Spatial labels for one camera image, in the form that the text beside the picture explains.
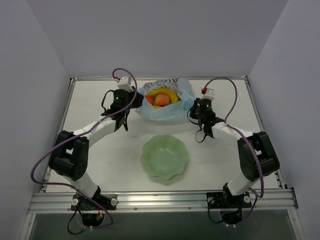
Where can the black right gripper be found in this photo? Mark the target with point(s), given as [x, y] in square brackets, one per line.
[194, 110]

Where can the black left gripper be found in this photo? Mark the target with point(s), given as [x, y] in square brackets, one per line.
[136, 100]

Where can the light blue plastic bag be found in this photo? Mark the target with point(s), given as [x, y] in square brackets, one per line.
[181, 86]

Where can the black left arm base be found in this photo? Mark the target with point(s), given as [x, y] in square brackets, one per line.
[94, 213]

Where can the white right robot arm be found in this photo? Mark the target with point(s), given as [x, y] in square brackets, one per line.
[257, 157]

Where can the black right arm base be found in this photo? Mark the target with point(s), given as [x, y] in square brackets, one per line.
[230, 207]

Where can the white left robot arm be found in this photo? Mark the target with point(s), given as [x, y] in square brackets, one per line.
[70, 156]

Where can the yellow fake banana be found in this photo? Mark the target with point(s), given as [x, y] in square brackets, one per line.
[172, 95]

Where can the pink fake peach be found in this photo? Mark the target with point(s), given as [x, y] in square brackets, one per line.
[162, 100]

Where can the green scalloped glass bowl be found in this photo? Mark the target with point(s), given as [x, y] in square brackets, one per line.
[165, 159]

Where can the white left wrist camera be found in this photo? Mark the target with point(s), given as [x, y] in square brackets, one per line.
[124, 83]

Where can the aluminium front rail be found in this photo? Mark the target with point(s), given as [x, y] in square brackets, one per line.
[158, 201]

